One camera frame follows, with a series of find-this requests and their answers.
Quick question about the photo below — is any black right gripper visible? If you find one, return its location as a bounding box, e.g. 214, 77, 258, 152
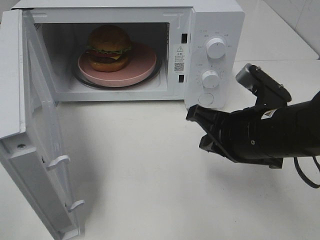
186, 105, 283, 169

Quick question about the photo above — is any white microwave knob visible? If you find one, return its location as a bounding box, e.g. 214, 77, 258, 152
205, 36, 226, 59
201, 70, 221, 89

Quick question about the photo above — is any pink round plate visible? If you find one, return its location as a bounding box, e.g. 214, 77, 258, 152
77, 42, 157, 88

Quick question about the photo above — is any burger with lettuce and tomato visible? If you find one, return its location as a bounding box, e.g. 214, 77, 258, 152
85, 24, 132, 72

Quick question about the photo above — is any white microwave door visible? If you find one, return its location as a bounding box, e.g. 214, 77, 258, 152
0, 9, 84, 240

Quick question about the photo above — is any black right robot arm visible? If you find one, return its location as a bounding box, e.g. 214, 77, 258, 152
186, 94, 320, 168

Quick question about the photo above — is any white microwave oven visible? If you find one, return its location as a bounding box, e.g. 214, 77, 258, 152
10, 0, 245, 108

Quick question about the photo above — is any glass microwave turntable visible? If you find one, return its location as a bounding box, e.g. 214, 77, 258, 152
72, 57, 162, 89

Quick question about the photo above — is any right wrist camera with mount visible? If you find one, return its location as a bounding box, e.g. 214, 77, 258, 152
235, 63, 292, 109

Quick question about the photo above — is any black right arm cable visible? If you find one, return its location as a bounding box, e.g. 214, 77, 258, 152
292, 154, 320, 189

